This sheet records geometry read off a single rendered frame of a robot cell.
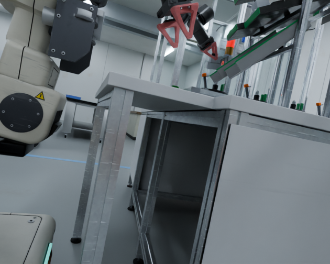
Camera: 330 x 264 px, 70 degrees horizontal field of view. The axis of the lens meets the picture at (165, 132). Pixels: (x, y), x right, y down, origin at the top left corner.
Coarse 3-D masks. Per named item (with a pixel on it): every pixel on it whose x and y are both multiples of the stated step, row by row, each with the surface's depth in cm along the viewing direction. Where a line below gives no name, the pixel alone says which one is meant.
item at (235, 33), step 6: (282, 0) 93; (294, 18) 96; (240, 24) 93; (270, 24) 96; (282, 24) 100; (288, 24) 102; (234, 30) 95; (240, 30) 94; (246, 30) 96; (252, 30) 98; (258, 30) 101; (228, 36) 103; (234, 36) 100; (240, 36) 103; (246, 36) 105
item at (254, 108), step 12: (228, 96) 50; (216, 108) 56; (228, 108) 50; (240, 108) 50; (252, 108) 51; (264, 108) 51; (276, 108) 52; (288, 108) 52; (276, 120) 55; (288, 120) 53; (300, 120) 53; (312, 120) 54; (324, 120) 54
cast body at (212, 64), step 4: (212, 60) 108; (216, 60) 108; (220, 60) 108; (208, 64) 109; (212, 64) 109; (216, 64) 109; (220, 64) 109; (208, 68) 110; (212, 68) 110; (216, 68) 110
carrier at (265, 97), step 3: (258, 93) 132; (267, 93) 128; (255, 96) 132; (258, 96) 131; (261, 96) 135; (264, 96) 132; (267, 96) 128; (252, 99) 127; (255, 99) 132; (258, 99) 132; (261, 99) 134; (264, 99) 132; (267, 99) 128; (264, 102) 126
